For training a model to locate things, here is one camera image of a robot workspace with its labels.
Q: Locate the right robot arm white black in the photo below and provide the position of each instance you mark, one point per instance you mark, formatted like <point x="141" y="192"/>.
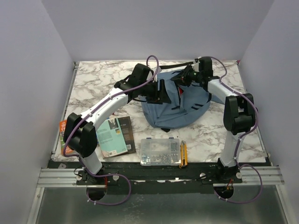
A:
<point x="240" y="114"/>

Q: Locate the black mounting base plate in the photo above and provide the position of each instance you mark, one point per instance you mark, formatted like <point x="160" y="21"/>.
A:
<point x="131" y="170"/>

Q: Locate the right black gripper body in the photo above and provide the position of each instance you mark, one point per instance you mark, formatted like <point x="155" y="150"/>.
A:
<point x="190" y="75"/>

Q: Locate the blue student backpack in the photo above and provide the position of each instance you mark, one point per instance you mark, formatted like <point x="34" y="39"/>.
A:
<point x="184" y="109"/>

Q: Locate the yellow utility knife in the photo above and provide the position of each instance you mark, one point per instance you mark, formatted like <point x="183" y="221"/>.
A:
<point x="183" y="154"/>

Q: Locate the clear plastic screw box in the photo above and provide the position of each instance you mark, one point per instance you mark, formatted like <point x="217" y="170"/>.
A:
<point x="160" y="152"/>

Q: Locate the aluminium rail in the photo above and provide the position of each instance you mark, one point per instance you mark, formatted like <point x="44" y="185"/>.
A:
<point x="59" y="178"/>

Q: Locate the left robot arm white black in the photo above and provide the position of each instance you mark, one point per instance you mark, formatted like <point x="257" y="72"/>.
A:
<point x="80" y="130"/>

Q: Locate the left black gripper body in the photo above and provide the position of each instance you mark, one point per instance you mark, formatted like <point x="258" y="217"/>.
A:
<point x="153" y="94"/>

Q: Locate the teal paperback book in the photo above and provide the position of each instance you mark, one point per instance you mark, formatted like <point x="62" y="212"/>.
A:
<point x="110" y="138"/>

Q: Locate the orange treehouse book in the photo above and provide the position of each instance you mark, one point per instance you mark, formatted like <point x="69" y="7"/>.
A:
<point x="68" y="152"/>

